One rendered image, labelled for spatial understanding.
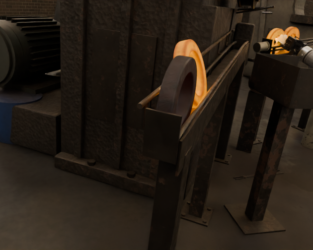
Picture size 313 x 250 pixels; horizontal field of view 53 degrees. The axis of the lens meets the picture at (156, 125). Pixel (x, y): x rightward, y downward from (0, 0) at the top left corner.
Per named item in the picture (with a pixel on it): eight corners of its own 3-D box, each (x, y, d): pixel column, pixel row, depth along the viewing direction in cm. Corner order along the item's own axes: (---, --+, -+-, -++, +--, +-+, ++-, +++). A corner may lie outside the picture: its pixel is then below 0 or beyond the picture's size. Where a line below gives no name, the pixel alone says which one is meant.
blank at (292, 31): (282, 27, 202) (287, 28, 200) (297, 26, 210) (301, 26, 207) (278, 51, 209) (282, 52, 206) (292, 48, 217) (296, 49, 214)
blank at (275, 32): (267, 29, 194) (272, 29, 191) (282, 27, 202) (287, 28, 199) (263, 53, 201) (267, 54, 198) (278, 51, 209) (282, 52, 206)
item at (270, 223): (250, 244, 125) (300, 67, 99) (222, 205, 149) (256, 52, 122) (293, 240, 131) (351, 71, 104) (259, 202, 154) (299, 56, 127)
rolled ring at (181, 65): (201, 48, 71) (187, 46, 72) (175, 72, 56) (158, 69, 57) (192, 120, 80) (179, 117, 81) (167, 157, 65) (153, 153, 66)
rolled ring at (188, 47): (201, 120, 85) (190, 121, 87) (209, 79, 98) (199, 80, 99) (180, 65, 74) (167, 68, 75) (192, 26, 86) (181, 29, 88)
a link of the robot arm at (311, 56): (318, 78, 180) (320, 66, 172) (301, 66, 188) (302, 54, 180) (330, 69, 181) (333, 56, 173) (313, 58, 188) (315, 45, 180)
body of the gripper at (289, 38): (294, 35, 193) (310, 44, 186) (287, 47, 198) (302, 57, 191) (287, 34, 189) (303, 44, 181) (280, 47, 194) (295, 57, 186)
